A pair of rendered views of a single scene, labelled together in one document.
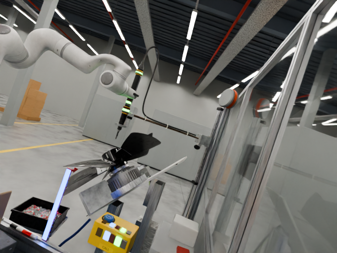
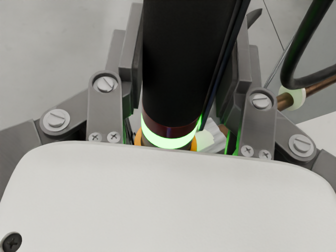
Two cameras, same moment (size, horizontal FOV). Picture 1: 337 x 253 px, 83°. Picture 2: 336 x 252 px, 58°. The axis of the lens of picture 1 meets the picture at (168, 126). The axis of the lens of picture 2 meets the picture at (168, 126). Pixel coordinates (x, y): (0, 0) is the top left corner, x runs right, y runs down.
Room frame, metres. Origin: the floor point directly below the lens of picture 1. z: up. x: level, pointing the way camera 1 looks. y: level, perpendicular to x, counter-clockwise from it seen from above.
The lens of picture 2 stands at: (1.09, 0.31, 1.73)
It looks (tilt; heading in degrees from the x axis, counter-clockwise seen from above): 59 degrees down; 346
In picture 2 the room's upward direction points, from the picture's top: 9 degrees clockwise
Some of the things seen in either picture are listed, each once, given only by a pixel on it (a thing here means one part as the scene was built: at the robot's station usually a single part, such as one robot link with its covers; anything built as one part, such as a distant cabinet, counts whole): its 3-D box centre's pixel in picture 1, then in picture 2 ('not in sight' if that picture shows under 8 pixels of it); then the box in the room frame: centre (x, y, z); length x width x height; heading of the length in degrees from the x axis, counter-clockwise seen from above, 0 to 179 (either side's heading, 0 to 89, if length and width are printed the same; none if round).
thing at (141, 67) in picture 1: (131, 95); not in sight; (1.18, 0.28, 1.62); 0.04 x 0.04 x 0.46
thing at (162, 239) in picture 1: (174, 242); not in sight; (1.19, -0.28, 0.85); 0.36 x 0.24 x 0.03; 169
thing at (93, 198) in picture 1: (96, 196); not in sight; (1.13, 0.26, 0.98); 0.20 x 0.16 x 0.20; 79
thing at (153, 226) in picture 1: (143, 236); not in sight; (1.34, -0.09, 0.73); 0.15 x 0.09 x 0.22; 79
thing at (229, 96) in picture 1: (228, 99); not in sight; (1.48, -0.37, 1.88); 0.17 x 0.15 x 0.16; 169
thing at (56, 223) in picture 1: (40, 214); not in sight; (1.02, 0.49, 0.85); 0.22 x 0.17 x 0.07; 94
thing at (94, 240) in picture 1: (114, 235); not in sight; (0.77, 0.06, 1.02); 0.16 x 0.10 x 0.11; 79
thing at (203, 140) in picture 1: (203, 140); not in sight; (1.44, -0.29, 1.51); 0.10 x 0.07 x 0.08; 114
